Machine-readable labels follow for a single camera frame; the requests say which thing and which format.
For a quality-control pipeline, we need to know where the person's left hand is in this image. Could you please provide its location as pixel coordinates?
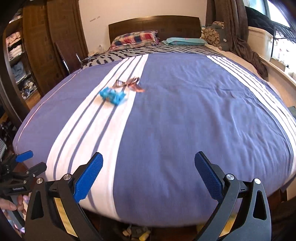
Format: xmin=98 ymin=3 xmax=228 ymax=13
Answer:
xmin=0 ymin=195 xmax=30 ymax=215

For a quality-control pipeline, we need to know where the blue snack wrapper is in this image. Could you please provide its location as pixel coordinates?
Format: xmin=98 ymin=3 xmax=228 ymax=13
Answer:
xmin=99 ymin=87 xmax=126 ymax=105

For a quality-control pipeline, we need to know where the purple striped bed cover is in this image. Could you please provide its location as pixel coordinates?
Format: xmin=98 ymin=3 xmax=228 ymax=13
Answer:
xmin=13 ymin=53 xmax=295 ymax=226

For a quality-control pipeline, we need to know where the brown ribbon scrap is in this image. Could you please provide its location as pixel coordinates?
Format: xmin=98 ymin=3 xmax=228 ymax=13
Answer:
xmin=112 ymin=77 xmax=145 ymax=92

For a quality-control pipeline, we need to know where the dark wooden wardrobe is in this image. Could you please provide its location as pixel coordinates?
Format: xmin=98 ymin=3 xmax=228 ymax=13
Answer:
xmin=1 ymin=1 xmax=88 ymax=126

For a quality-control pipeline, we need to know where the black patterned blanket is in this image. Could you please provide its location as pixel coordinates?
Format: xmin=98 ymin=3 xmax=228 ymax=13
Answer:
xmin=82 ymin=43 xmax=223 ymax=68

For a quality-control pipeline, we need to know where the patterned brown cushion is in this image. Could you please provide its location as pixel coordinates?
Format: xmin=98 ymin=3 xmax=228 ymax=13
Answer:
xmin=201 ymin=21 xmax=229 ymax=51

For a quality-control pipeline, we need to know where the teal pillow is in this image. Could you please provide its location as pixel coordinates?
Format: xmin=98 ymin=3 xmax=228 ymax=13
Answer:
xmin=162 ymin=37 xmax=207 ymax=46

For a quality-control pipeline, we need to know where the white storage box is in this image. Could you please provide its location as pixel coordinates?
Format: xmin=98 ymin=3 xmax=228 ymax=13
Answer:
xmin=247 ymin=27 xmax=273 ymax=61

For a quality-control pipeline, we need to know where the plaid pillow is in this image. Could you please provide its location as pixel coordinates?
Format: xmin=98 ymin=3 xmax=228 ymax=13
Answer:
xmin=108 ymin=30 xmax=159 ymax=51

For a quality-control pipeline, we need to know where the dark wooden headboard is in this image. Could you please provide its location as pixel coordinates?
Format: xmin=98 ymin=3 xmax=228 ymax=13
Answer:
xmin=108 ymin=15 xmax=201 ymax=42

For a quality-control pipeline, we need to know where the black metal rack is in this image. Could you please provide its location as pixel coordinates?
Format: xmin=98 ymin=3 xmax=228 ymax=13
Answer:
xmin=271 ymin=21 xmax=295 ymax=65

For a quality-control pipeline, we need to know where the brown curtain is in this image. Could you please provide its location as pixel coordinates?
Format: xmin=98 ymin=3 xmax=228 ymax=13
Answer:
xmin=206 ymin=0 xmax=268 ymax=79

